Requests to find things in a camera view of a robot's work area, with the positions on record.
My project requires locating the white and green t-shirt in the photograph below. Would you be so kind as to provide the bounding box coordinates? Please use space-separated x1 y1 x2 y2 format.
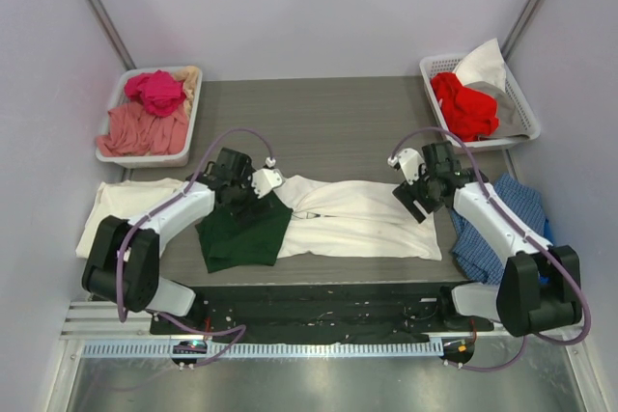
196 176 441 273

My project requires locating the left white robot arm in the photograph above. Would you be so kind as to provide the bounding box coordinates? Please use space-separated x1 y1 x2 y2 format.
81 148 284 334

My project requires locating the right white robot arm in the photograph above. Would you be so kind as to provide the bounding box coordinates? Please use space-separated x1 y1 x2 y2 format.
388 142 591 343

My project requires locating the left grey plastic bin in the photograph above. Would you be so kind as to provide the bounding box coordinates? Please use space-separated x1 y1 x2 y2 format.
94 64 204 170

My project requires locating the red t-shirt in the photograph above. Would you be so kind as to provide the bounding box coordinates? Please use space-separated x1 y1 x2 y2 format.
431 72 499 142

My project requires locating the blue plaid shirt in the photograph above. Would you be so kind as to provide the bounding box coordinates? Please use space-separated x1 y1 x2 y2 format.
450 173 552 285

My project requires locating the right white perforated basket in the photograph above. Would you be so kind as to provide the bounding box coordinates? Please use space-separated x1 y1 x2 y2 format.
419 53 541 152

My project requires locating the magenta t-shirt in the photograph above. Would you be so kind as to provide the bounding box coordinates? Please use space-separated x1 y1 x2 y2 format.
124 70 185 118

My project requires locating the salmon pink t-shirt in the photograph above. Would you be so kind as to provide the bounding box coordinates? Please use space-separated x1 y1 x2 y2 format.
96 102 188 157

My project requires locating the beige garment in bin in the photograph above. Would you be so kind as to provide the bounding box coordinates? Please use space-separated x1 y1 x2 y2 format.
172 66 201 118

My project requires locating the folded cream t-shirt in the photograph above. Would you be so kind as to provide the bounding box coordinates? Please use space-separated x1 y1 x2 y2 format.
75 178 183 259

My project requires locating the grey white garment in basket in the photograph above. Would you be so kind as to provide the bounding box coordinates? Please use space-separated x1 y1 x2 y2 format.
454 39 528 140

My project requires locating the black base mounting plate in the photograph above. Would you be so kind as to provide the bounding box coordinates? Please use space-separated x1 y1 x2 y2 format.
91 284 496 343

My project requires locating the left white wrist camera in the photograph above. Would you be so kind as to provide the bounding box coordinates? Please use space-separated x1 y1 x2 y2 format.
250 157 285 199

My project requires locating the slotted white cable duct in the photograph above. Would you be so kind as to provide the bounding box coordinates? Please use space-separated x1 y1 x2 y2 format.
82 338 443 360

